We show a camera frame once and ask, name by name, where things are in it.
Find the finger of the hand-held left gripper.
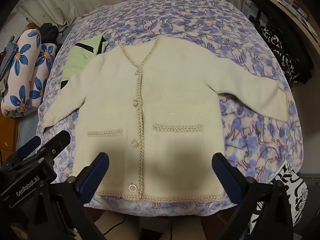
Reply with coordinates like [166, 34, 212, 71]
[15, 136, 42, 161]
[37, 130, 71, 158]

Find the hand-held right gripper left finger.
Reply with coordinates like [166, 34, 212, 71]
[26, 152, 110, 240]

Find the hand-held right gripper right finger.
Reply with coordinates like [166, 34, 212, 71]
[211, 152, 293, 240]

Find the cream knit cardigan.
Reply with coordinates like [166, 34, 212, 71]
[42, 36, 290, 203]

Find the grey blue bed sheet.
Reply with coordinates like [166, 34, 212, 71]
[19, 115, 45, 152]

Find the floral print rolled quilt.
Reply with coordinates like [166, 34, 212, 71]
[29, 44, 55, 108]
[1, 29, 42, 117]

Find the black and white printed cloth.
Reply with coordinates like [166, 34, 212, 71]
[250, 164, 308, 240]

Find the light green jacket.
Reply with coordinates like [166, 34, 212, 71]
[61, 35, 110, 90]

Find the blue denim garment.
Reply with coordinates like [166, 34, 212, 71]
[0, 36, 16, 80]

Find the black clothing pile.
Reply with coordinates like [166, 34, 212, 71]
[40, 22, 60, 45]

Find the black white patterned garment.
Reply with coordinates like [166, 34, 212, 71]
[257, 24, 314, 84]

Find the black bag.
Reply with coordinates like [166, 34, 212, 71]
[249, 10, 269, 32]

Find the purple cat print blanket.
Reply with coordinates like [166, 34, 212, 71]
[36, 0, 304, 217]

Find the wooden shelf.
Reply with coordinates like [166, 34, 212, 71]
[250, 0, 320, 80]

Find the white labelled box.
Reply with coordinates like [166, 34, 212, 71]
[241, 0, 259, 18]

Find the wooden bed frame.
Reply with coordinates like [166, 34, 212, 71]
[0, 117, 20, 153]

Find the black cable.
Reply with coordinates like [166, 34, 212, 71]
[102, 215, 173, 240]

